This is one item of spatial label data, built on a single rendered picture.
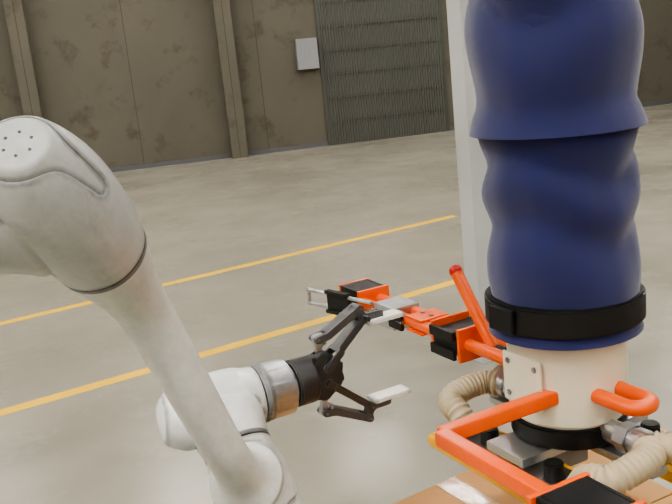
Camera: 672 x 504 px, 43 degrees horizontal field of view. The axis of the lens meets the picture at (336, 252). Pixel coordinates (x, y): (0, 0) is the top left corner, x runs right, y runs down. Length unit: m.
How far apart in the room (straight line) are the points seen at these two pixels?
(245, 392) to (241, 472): 0.19
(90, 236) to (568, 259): 0.63
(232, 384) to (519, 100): 0.57
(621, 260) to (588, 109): 0.21
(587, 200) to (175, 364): 0.56
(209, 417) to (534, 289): 0.46
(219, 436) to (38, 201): 0.43
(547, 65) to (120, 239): 0.57
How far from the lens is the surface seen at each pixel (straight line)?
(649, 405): 1.20
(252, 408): 1.26
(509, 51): 1.11
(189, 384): 1.03
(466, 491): 1.60
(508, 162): 1.15
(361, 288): 1.74
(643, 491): 2.43
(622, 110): 1.15
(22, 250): 0.81
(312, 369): 1.32
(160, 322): 0.98
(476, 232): 4.54
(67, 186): 0.76
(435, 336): 1.49
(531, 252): 1.15
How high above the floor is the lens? 1.73
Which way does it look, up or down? 13 degrees down
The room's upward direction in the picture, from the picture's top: 6 degrees counter-clockwise
